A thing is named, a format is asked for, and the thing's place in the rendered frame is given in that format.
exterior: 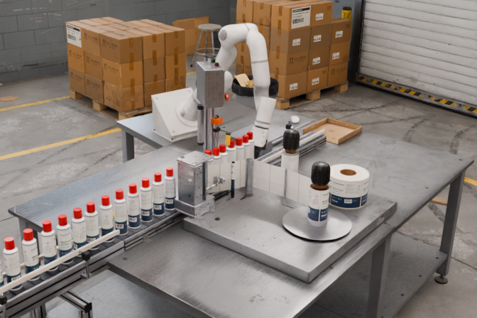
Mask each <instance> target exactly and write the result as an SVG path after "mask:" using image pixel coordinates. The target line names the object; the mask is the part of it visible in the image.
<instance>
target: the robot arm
mask: <svg viewBox="0 0 477 318"><path fill-rule="evenodd" d="M219 41H220V43H221V48H220V51H219V52H218V55H217V56H216V62H218V63H219V65H220V66H221V67H222V68H223V69H224V70H225V78H224V92H226V91H227V90H228V89H229V88H230V87H231V85H232V82H233V77H232V76H231V73H230V72H228V71H227V70H228V69H229V68H230V67H231V65H232V64H233V62H234V60H235V59H236V56H237V50H236V48H235V46H234V45H235V44H237V43H242V42H246V44H247V46H248V48H249V50H250V56H251V67H252V72H253V81H254V88H253V93H254V99H255V105H256V111H257V116H256V120H255V121H254V123H255V125H256V126H253V128H252V130H251V132H253V139H254V140H255V145H254V159H257V158H258V154H259V152H261V151H262V150H265V149H266V147H267V145H268V139H269V128H270V124H271V121H272V117H273V112H274V108H275V103H276V100H275V99H273V98H270V97H269V86H270V73H269V66H268V54H267V48H266V43H265V38H264V37H263V36H262V35H261V34H260V33H259V32H258V27H257V26H256V25H255V24H252V23H241V24H234V25H228V26H224V27H223V28H222V29H221V30H220V31H219ZM198 104H201V103H200V102H199V100H198V99H197V89H196V90H194V92H193V93H192V95H191V96H190V98H189V99H188V100H187V101H182V102H180V103H179V104H178V105H177V107H176V115H177V117H178V119H179V120H180V121H181V122H182V123H183V124H184V125H186V126H190V127H196V126H197V105H198Z"/></svg>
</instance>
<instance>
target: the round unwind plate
mask: <svg viewBox="0 0 477 318"><path fill-rule="evenodd" d="M307 215H308V207H299V208H296V209H292V210H290V211H289V212H288V213H286V214H285V216H284V217H283V225H284V227H285V228H286V229H287V230H288V231H289V232H291V233H293V234H294V235H296V236H300V237H302V238H305V239H312V240H318V241H327V240H333V239H338V238H341V237H343V236H345V235H347V234H348V233H349V232H350V230H351V227H352V224H351V221H350V219H349V218H348V217H347V216H345V215H344V214H342V213H341V212H338V211H336V210H334V209H330V208H328V214H327V224H326V225H325V226H312V225H310V224H308V223H307Z"/></svg>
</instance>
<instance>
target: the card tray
mask: <svg viewBox="0 0 477 318"><path fill-rule="evenodd" d="M323 129H325V133H323V135H325V136H326V137H327V138H326V142H330V143H334V144H337V145H339V144H341V143H343V142H344V141H347V140H348V139H350V138H352V137H354V136H355V135H357V134H359V133H360V132H362V126H359V125H356V124H350V123H347V122H345V121H340V120H336V119H331V118H328V117H327V118H325V119H322V120H321V121H318V122H317V123H315V124H312V125H311V126H308V127H307V128H304V129H303V132H302V135H305V134H307V133H309V132H316V133H317V132H319V131H321V130H323Z"/></svg>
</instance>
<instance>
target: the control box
mask: <svg viewBox="0 0 477 318"><path fill-rule="evenodd" d="M224 78H225V70H224V69H223V68H222V67H221V66H219V67H214V64H211V63H210V62H208V61H205V62H197V99H198V100H199V102H200V103H201V105H202V106H203V107H204V108H205V109H210V108H220V107H223V106H224V100H225V98H224Z"/></svg>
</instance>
